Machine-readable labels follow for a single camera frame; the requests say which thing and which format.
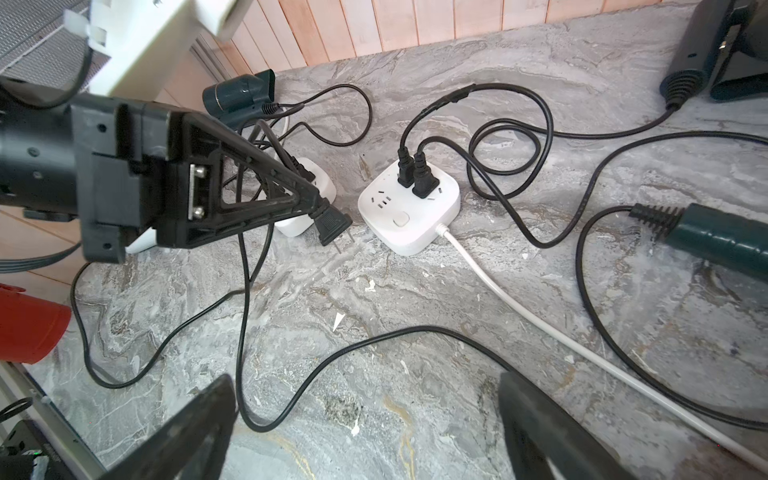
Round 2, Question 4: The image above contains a dark green unfolded hair dryer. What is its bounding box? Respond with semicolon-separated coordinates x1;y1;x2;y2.
629;204;767;282

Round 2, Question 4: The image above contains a dark green dryer far right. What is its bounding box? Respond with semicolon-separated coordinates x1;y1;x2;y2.
659;0;767;110

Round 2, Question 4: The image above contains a white square power strip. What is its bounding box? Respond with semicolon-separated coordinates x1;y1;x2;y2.
357;163;460;256
275;157;337;238

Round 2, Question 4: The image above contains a dark green folded hair dryer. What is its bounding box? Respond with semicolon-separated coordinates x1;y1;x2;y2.
202;69;281;130

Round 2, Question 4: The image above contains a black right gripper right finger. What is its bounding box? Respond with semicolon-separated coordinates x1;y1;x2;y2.
498;370;633;479

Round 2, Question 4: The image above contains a white wire mesh shelf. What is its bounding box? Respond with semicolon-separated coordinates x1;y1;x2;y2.
1;1;90;89

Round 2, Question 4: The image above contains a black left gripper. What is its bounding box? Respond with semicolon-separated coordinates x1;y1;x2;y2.
70;94;328;263

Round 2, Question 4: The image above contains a black cord of green dryer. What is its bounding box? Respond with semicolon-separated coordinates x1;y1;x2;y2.
263;82;374;181

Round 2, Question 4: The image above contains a white square power strip right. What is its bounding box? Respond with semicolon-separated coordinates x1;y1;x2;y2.
357;163;460;256

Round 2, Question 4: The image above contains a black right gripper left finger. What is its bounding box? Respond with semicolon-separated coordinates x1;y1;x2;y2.
102;374;236;479

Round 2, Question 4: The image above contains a white cable right strip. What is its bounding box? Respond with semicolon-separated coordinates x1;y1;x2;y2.
434;223;768;475

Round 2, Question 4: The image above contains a white square power strip left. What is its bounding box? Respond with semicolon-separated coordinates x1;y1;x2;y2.
275;157;337;238

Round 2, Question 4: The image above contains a black cord of white dryer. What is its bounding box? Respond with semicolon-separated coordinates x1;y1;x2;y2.
70;221;277;390

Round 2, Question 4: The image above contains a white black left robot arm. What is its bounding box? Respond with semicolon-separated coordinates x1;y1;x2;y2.
1;82;330;263

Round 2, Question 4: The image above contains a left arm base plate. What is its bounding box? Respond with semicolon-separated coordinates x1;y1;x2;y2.
1;362;106;479

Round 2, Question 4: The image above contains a red pencil cup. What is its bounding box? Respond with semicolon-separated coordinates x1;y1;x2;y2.
0;284;71;364

